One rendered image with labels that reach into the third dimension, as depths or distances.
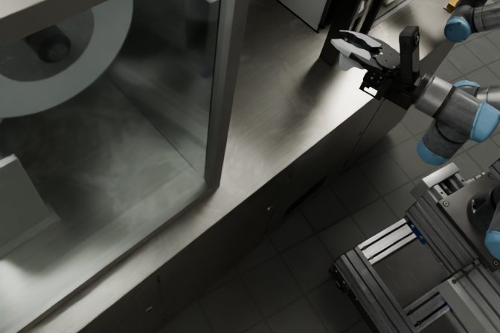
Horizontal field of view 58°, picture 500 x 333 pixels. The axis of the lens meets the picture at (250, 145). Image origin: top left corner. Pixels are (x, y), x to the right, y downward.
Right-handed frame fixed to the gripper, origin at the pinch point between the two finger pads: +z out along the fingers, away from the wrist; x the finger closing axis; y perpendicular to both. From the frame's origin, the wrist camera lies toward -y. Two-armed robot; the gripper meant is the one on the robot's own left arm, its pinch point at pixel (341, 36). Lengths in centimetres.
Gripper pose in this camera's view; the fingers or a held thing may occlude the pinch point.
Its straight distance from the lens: 100.4
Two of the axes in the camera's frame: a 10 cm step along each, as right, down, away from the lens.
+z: -8.3, -5.3, 2.1
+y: -2.0, 6.2, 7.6
